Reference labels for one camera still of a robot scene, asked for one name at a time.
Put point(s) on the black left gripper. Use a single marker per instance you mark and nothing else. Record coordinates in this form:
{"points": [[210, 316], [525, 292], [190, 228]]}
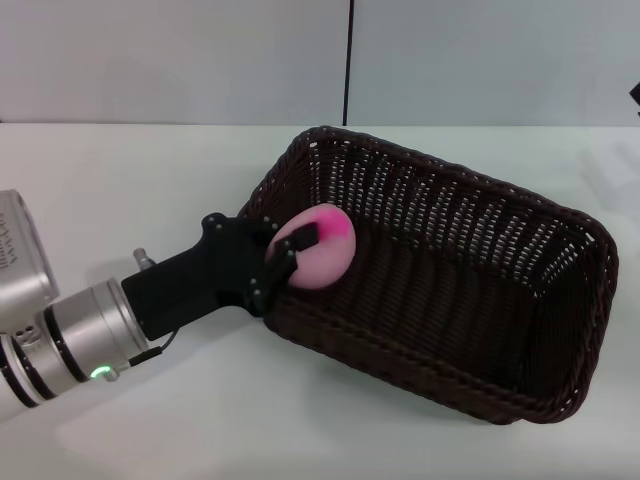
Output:
{"points": [[200, 280]]}

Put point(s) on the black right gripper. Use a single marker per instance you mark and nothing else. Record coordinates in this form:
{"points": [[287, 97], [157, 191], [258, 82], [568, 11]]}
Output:
{"points": [[636, 97]]}

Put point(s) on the pink foam ball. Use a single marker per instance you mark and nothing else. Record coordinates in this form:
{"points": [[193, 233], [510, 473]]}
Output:
{"points": [[327, 260]]}

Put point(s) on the dark brown woven plastic basket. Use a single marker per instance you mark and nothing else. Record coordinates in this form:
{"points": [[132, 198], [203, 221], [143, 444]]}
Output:
{"points": [[450, 310]]}

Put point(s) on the thin black wall strip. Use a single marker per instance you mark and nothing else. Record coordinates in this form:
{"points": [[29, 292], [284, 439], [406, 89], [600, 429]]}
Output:
{"points": [[348, 60]]}

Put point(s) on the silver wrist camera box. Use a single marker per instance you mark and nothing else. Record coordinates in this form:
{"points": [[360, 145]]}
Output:
{"points": [[22, 260]]}

